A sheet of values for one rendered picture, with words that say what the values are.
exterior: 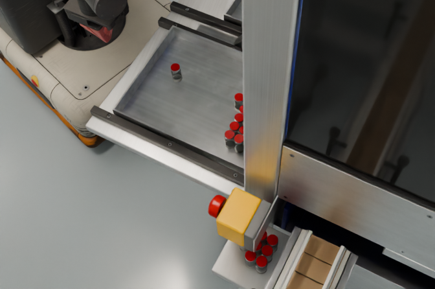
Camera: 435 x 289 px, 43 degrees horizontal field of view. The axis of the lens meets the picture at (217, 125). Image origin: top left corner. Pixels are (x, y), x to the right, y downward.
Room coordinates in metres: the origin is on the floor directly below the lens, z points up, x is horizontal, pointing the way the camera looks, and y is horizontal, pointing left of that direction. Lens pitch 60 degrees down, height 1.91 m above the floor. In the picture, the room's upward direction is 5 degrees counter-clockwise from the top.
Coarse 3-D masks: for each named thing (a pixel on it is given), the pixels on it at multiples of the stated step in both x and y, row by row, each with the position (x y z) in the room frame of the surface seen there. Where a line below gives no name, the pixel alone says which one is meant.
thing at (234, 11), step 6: (234, 0) 0.93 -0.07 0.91; (240, 0) 0.95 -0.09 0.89; (234, 6) 0.93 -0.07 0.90; (240, 6) 0.94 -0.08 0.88; (228, 12) 0.90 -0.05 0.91; (234, 12) 0.92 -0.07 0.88; (240, 12) 0.92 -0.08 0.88; (228, 18) 0.88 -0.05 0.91; (234, 18) 0.87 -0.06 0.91; (240, 18) 0.90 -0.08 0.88; (234, 24) 0.87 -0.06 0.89; (240, 24) 0.87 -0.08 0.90
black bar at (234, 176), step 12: (96, 108) 0.67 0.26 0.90; (108, 120) 0.64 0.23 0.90; (120, 120) 0.63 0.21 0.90; (132, 132) 0.60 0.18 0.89; (144, 132) 0.60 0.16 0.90; (156, 144) 0.57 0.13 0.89; (168, 144) 0.56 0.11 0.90; (180, 156) 0.54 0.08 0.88; (192, 156) 0.53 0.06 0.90; (204, 156) 0.53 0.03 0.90; (216, 168) 0.50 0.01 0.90; (228, 168) 0.49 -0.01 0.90; (240, 180) 0.46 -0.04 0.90
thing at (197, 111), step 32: (160, 64) 0.79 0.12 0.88; (192, 64) 0.78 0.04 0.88; (224, 64) 0.77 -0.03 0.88; (128, 96) 0.69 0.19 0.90; (160, 96) 0.70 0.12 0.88; (192, 96) 0.69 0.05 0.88; (224, 96) 0.68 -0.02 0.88; (160, 128) 0.61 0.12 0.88; (192, 128) 0.61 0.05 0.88; (224, 128) 0.60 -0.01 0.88; (224, 160) 0.51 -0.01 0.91
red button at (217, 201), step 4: (216, 196) 0.39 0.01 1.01; (220, 196) 0.39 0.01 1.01; (212, 200) 0.38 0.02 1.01; (216, 200) 0.38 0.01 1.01; (220, 200) 0.38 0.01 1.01; (224, 200) 0.38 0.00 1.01; (212, 204) 0.37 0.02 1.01; (216, 204) 0.37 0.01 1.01; (220, 204) 0.37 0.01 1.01; (224, 204) 0.38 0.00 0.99; (208, 208) 0.37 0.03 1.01; (212, 208) 0.37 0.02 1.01; (216, 208) 0.36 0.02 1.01; (220, 208) 0.37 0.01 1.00; (208, 212) 0.36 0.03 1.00; (212, 212) 0.36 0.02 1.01; (216, 212) 0.36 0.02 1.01; (212, 216) 0.36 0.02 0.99; (216, 216) 0.36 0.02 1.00
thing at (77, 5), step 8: (72, 0) 0.73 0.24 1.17; (80, 0) 0.69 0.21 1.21; (64, 8) 0.71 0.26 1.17; (72, 8) 0.71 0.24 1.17; (80, 8) 0.70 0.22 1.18; (88, 8) 0.68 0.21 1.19; (80, 16) 0.69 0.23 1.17; (88, 16) 0.68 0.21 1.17; (96, 16) 0.68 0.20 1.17; (104, 24) 0.66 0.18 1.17; (112, 24) 0.67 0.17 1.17
